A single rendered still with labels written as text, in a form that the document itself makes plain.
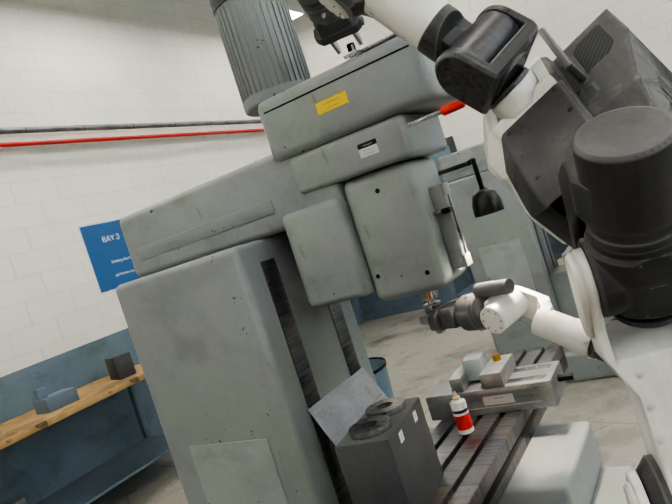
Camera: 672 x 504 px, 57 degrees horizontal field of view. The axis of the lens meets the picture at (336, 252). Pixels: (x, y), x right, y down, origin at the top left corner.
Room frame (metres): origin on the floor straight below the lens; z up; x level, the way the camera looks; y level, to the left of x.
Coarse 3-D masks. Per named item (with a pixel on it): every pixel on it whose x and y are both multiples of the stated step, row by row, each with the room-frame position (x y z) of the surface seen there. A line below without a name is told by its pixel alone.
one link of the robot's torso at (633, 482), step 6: (630, 474) 0.87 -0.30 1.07; (636, 474) 0.86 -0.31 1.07; (630, 480) 0.86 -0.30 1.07; (636, 480) 0.85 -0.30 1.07; (624, 486) 0.88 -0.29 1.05; (630, 486) 0.86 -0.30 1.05; (636, 486) 0.84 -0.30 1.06; (642, 486) 0.84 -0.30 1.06; (624, 492) 0.90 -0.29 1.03; (630, 492) 0.86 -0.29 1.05; (636, 492) 0.84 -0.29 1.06; (642, 492) 0.83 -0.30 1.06; (630, 498) 0.85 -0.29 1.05; (636, 498) 0.84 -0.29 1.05; (642, 498) 0.83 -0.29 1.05
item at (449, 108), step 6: (456, 102) 1.36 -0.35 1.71; (444, 108) 1.37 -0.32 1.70; (450, 108) 1.37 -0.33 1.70; (456, 108) 1.36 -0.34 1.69; (432, 114) 1.39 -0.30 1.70; (438, 114) 1.39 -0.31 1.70; (444, 114) 1.38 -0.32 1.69; (414, 120) 1.42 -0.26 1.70; (420, 120) 1.41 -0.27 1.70; (408, 126) 1.43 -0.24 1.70
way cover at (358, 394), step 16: (352, 384) 1.83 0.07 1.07; (368, 384) 1.87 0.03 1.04; (320, 400) 1.70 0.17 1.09; (336, 400) 1.74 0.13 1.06; (352, 400) 1.78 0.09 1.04; (368, 400) 1.82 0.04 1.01; (320, 416) 1.66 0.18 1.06; (336, 416) 1.69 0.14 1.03; (352, 416) 1.73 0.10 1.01; (336, 432) 1.65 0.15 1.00
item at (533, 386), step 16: (528, 368) 1.68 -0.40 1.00; (544, 368) 1.64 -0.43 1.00; (560, 368) 1.66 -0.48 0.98; (448, 384) 1.77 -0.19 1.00; (464, 384) 1.67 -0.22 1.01; (480, 384) 1.68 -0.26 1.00; (512, 384) 1.60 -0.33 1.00; (528, 384) 1.57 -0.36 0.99; (544, 384) 1.55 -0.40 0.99; (560, 384) 1.62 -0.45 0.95; (432, 400) 1.71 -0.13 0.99; (448, 400) 1.69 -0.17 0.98; (480, 400) 1.65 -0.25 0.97; (496, 400) 1.62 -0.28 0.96; (512, 400) 1.60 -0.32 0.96; (528, 400) 1.58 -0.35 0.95; (544, 400) 1.56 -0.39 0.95; (432, 416) 1.72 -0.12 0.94; (448, 416) 1.69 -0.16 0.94
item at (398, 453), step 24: (384, 408) 1.32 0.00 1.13; (408, 408) 1.31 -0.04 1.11; (360, 432) 1.22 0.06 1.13; (384, 432) 1.22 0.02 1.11; (408, 432) 1.26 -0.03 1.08; (360, 456) 1.20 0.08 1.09; (384, 456) 1.18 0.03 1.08; (408, 456) 1.23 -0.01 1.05; (432, 456) 1.34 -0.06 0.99; (360, 480) 1.21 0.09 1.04; (384, 480) 1.19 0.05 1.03; (408, 480) 1.20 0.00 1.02; (432, 480) 1.30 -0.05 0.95
